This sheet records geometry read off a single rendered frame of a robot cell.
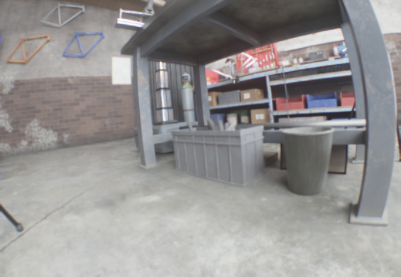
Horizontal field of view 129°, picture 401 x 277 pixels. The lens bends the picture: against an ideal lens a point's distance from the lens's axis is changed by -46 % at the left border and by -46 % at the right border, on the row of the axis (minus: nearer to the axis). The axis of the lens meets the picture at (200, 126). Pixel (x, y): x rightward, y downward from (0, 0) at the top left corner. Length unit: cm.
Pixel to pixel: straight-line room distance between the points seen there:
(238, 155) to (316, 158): 31
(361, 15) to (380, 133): 29
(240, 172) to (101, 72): 346
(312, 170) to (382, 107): 31
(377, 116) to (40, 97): 386
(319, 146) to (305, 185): 14
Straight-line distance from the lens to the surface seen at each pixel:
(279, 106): 235
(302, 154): 62
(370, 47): 51
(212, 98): 297
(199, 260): 43
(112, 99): 376
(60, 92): 366
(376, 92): 49
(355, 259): 45
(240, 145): 71
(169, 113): 187
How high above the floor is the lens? 31
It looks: 3 degrees down
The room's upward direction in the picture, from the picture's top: 5 degrees counter-clockwise
